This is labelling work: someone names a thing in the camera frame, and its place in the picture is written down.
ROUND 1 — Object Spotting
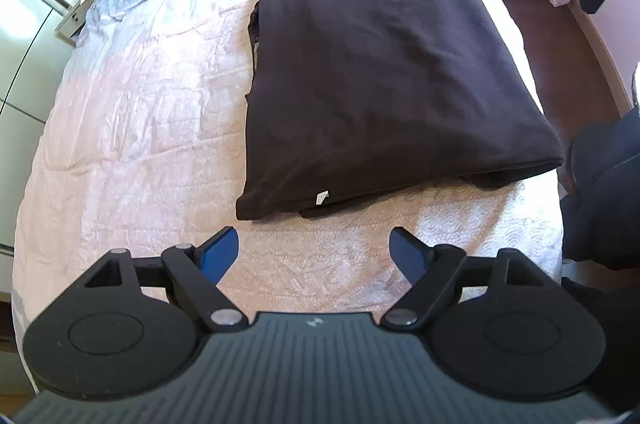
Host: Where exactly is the person's dark clothing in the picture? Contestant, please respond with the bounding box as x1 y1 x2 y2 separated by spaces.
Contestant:
559 106 640 411

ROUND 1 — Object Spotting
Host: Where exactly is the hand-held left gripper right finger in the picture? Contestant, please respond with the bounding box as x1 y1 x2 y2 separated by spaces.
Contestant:
382 226 562 333

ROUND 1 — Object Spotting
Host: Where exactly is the dark brown garment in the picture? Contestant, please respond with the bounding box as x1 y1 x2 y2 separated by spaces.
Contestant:
235 0 566 222

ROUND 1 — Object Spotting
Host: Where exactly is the bed with pale quilted bedspread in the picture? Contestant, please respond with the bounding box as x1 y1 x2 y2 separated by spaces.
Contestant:
10 0 568 322

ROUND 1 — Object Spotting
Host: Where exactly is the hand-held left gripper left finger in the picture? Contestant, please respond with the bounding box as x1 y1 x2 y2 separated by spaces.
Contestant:
82 226 247 333

